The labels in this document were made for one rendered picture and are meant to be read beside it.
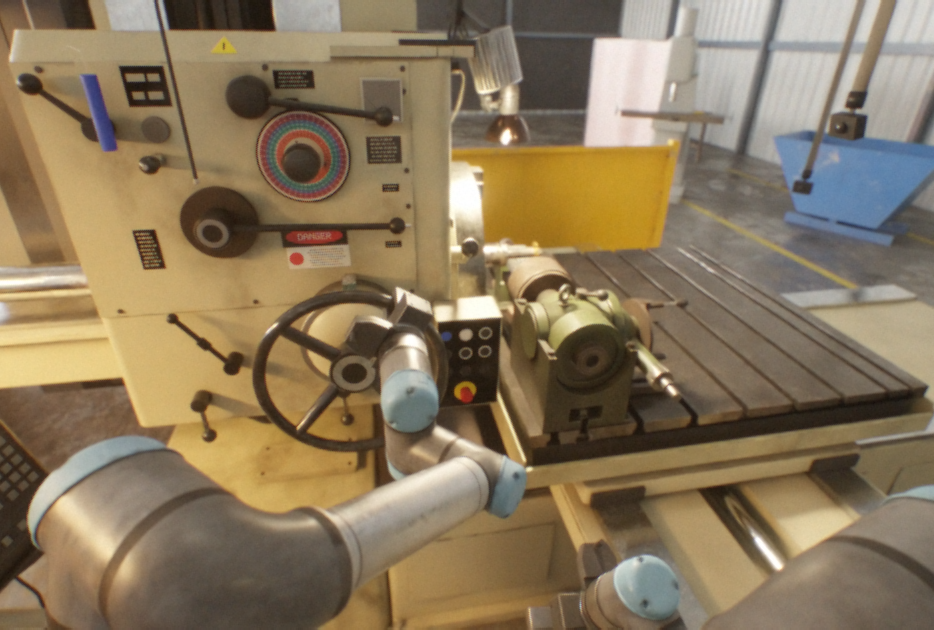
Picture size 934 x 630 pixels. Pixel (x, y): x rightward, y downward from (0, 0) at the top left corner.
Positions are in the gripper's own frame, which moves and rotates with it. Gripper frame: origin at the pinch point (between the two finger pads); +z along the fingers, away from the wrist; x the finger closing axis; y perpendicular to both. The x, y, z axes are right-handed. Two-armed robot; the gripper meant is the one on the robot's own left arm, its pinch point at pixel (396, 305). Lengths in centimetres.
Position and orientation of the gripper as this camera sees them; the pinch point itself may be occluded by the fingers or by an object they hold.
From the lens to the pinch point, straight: 95.8
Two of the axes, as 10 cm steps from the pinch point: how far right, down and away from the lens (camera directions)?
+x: 5.1, -8.0, -3.2
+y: 8.4, 3.8, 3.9
